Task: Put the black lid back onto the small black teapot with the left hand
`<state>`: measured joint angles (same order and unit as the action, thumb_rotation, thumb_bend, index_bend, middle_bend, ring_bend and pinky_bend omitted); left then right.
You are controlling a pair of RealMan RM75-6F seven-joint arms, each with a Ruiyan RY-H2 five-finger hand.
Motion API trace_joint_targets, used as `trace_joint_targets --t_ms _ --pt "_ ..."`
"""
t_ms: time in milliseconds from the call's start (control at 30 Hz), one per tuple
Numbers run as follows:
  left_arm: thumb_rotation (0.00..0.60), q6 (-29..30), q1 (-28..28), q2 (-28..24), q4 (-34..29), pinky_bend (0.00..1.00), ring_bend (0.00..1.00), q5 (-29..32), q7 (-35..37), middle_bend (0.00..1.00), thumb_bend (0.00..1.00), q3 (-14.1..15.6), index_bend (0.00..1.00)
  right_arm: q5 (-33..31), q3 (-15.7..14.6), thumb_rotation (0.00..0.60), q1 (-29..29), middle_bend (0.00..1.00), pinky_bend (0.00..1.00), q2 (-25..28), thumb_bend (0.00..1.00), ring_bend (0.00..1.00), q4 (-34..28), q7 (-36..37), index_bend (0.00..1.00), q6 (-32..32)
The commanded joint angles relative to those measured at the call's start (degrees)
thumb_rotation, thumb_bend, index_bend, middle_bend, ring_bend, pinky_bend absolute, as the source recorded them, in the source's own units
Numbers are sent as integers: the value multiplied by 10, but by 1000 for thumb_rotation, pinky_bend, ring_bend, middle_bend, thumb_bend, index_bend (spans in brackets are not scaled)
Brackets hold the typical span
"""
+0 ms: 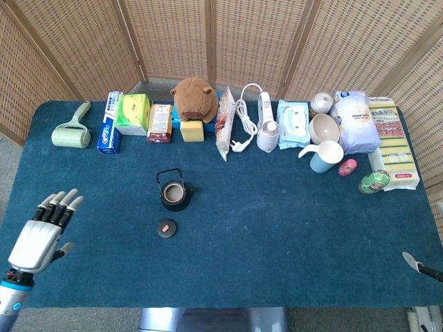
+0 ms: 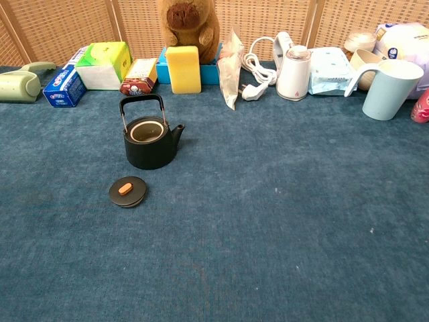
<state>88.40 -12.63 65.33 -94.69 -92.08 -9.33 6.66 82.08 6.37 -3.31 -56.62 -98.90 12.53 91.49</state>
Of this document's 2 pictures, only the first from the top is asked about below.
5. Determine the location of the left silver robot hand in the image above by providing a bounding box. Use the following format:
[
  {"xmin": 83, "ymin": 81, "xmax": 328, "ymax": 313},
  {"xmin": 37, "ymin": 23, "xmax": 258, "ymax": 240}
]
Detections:
[{"xmin": 7, "ymin": 188, "xmax": 85, "ymax": 275}]

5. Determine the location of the black teapot lid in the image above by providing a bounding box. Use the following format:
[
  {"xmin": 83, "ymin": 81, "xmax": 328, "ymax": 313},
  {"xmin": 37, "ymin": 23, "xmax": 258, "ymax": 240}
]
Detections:
[{"xmin": 156, "ymin": 218, "xmax": 178, "ymax": 239}]

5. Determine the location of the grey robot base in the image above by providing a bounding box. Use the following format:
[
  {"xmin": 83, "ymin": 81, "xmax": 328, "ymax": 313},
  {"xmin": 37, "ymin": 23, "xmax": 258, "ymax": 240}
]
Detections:
[{"xmin": 138, "ymin": 306, "xmax": 288, "ymax": 332}]

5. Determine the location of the black cast iron teapot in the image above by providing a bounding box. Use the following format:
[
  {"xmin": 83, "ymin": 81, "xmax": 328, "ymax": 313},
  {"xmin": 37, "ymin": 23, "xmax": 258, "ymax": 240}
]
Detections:
[{"xmin": 155, "ymin": 167, "xmax": 196, "ymax": 213}]

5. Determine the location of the small white jar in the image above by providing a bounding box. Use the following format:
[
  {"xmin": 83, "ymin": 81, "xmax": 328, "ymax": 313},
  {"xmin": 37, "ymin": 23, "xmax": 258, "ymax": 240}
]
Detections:
[{"xmin": 309, "ymin": 91, "xmax": 334, "ymax": 118}]

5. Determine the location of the green lint roller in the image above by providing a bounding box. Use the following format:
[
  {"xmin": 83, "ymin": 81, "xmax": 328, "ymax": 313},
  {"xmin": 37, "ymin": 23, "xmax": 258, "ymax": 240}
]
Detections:
[{"xmin": 51, "ymin": 100, "xmax": 92, "ymax": 149}]

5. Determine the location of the blue white toothpaste box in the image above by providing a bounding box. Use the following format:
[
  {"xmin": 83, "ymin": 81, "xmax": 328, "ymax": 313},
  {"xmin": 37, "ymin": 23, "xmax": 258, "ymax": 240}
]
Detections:
[{"xmin": 96, "ymin": 91, "xmax": 125, "ymax": 155}]

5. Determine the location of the green tissue box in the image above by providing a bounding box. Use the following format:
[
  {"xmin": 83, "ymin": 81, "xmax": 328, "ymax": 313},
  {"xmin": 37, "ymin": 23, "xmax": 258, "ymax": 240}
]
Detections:
[{"xmin": 114, "ymin": 93, "xmax": 152, "ymax": 136}]

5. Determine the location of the brown drink carton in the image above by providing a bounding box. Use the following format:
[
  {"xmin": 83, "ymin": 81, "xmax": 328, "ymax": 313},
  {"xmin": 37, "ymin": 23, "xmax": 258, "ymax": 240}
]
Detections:
[{"xmin": 146, "ymin": 103, "xmax": 174, "ymax": 144}]

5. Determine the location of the blue plastic box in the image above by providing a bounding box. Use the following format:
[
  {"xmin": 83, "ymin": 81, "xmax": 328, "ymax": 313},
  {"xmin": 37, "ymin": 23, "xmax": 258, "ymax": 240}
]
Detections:
[{"xmin": 172, "ymin": 90, "xmax": 222, "ymax": 133}]

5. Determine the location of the yellow sponge block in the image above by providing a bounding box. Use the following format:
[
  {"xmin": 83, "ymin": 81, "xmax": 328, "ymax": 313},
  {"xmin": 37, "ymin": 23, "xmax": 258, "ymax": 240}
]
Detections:
[{"xmin": 179, "ymin": 120, "xmax": 206, "ymax": 142}]

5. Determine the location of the wicker folding screen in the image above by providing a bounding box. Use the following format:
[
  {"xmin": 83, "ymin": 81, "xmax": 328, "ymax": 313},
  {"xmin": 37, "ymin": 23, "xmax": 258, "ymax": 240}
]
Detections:
[{"xmin": 0, "ymin": 0, "xmax": 443, "ymax": 222}]

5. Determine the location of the brown capybara plush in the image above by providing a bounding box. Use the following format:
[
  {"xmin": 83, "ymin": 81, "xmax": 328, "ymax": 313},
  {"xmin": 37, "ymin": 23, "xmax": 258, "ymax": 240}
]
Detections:
[{"xmin": 170, "ymin": 77, "xmax": 219, "ymax": 125}]

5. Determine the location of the clear snack packet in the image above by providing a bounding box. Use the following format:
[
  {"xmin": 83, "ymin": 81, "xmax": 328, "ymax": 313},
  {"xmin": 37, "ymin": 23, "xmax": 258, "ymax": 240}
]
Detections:
[{"xmin": 215, "ymin": 86, "xmax": 237, "ymax": 162}]

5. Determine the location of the blue table mat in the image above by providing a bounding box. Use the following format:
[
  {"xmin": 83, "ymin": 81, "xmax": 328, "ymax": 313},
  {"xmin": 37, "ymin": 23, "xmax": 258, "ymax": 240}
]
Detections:
[{"xmin": 0, "ymin": 100, "xmax": 443, "ymax": 308}]

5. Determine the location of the white handheld appliance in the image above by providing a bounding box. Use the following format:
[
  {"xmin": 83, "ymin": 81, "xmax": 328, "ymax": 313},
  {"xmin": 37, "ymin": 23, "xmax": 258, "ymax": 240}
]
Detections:
[{"xmin": 255, "ymin": 91, "xmax": 280, "ymax": 153}]

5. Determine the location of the blue wet wipes pack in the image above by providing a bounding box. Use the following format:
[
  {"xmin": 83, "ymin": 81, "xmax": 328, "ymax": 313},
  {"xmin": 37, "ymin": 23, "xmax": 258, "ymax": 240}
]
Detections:
[{"xmin": 276, "ymin": 99, "xmax": 311, "ymax": 150}]

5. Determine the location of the beige bowl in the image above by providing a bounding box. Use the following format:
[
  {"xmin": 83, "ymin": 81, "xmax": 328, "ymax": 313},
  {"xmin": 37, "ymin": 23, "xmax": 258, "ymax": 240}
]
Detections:
[{"xmin": 308, "ymin": 113, "xmax": 341, "ymax": 145}]

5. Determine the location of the pink egg-shaped toy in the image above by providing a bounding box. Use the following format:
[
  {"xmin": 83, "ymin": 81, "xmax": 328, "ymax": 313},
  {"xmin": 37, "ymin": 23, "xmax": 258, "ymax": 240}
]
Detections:
[{"xmin": 338, "ymin": 158, "xmax": 358, "ymax": 177}]

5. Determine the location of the white pale blue bag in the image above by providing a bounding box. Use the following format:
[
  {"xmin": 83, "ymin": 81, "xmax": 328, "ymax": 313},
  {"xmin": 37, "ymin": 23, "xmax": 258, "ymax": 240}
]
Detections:
[{"xmin": 328, "ymin": 90, "xmax": 382, "ymax": 156}]

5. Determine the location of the green printed can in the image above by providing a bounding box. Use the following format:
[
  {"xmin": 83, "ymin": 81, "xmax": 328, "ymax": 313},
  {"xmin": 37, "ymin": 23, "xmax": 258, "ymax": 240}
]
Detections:
[{"xmin": 358, "ymin": 169, "xmax": 391, "ymax": 195}]

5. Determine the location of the yellow green sponge pack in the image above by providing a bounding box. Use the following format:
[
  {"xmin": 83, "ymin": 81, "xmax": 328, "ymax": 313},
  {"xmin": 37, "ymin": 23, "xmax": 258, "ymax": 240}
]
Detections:
[{"xmin": 367, "ymin": 96, "xmax": 421, "ymax": 192}]

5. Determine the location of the white power cable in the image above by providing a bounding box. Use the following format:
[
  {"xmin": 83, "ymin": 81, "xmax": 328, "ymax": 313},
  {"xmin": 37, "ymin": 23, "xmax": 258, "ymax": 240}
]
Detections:
[{"xmin": 230, "ymin": 83, "xmax": 262, "ymax": 154}]

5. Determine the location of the blue cup white handle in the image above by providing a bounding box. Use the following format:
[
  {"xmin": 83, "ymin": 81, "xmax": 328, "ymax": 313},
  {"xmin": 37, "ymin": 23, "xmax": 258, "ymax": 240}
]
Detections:
[{"xmin": 298, "ymin": 140, "xmax": 345, "ymax": 174}]

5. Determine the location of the white metal frame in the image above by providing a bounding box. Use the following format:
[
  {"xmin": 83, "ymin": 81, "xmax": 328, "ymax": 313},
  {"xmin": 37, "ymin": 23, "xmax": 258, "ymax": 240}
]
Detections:
[{"xmin": 406, "ymin": 306, "xmax": 443, "ymax": 332}]

